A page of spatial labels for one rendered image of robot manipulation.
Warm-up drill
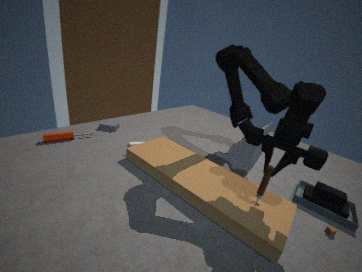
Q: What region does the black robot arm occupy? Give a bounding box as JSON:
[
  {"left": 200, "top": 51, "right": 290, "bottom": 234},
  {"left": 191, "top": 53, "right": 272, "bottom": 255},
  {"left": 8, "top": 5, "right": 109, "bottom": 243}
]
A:
[{"left": 216, "top": 45, "right": 326, "bottom": 145}]

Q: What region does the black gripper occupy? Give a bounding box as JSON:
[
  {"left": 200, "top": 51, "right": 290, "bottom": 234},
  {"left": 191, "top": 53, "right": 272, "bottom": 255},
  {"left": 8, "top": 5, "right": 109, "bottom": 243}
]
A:
[{"left": 246, "top": 125, "right": 328, "bottom": 177}]

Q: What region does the tan wooden board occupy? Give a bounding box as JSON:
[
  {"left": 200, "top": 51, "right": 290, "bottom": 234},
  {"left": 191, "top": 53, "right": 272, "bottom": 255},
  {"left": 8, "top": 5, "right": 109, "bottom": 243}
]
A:
[{"left": 126, "top": 136, "right": 297, "bottom": 264}]

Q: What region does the orange-handled awl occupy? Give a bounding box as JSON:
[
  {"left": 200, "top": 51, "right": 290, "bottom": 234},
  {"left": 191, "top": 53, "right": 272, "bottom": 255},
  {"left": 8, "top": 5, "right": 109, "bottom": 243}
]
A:
[{"left": 43, "top": 132, "right": 96, "bottom": 144}]

